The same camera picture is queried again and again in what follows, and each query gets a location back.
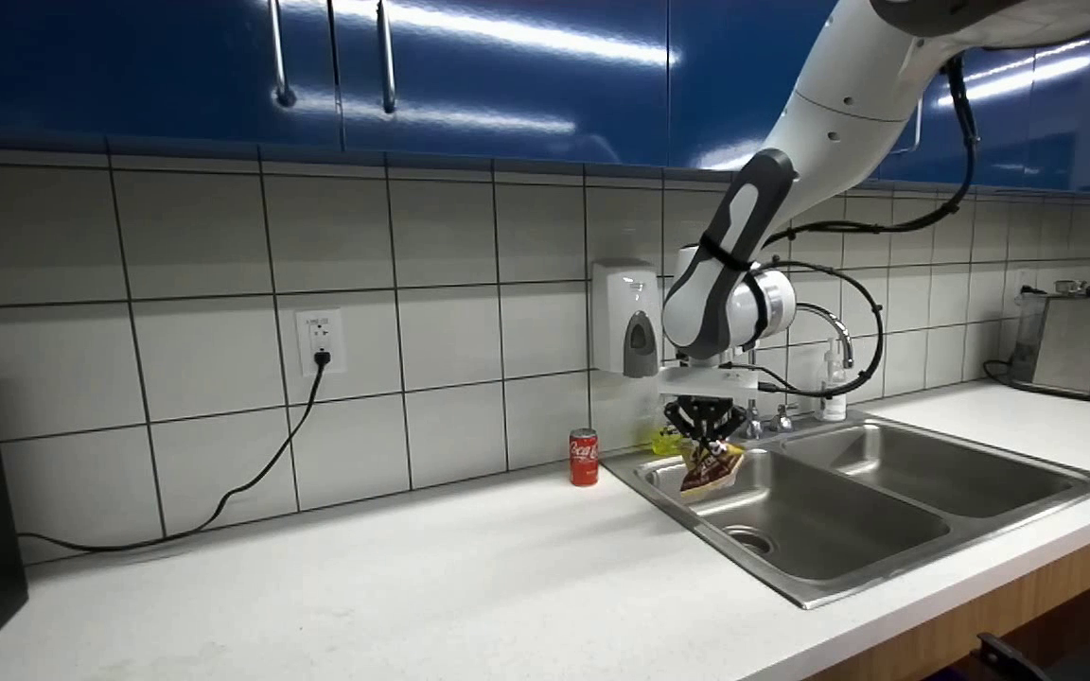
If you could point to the black chair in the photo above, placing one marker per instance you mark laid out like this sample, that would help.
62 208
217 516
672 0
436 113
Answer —
1077 662

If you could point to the yellow brown chips packet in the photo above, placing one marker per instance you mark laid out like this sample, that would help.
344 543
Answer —
709 471

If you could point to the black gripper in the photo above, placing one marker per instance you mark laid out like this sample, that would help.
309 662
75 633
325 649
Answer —
700 414

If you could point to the yellow dish soap bottle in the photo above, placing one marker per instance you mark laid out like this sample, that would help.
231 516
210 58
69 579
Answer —
655 445

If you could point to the white wall power outlet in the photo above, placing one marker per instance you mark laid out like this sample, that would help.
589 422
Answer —
324 340

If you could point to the blue glossy wall cabinets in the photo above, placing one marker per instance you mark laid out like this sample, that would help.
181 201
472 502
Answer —
509 79

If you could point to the chrome gooseneck faucet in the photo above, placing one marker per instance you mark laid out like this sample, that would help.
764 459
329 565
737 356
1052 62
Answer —
839 332

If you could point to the stainless steel double sink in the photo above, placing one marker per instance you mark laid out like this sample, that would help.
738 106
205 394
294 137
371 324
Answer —
923 475

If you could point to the small white bottle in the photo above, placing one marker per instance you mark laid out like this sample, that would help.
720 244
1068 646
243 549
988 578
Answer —
835 405

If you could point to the white wall soap dispenser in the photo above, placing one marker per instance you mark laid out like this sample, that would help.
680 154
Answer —
620 314

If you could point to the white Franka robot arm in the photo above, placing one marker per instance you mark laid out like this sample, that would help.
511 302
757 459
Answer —
850 114

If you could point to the red soda can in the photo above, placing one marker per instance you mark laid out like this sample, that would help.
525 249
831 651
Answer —
584 457

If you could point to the round metal sink drain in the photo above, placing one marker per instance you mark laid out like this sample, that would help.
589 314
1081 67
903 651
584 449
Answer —
747 543

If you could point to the silver toaster appliance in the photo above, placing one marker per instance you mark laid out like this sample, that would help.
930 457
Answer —
1081 343

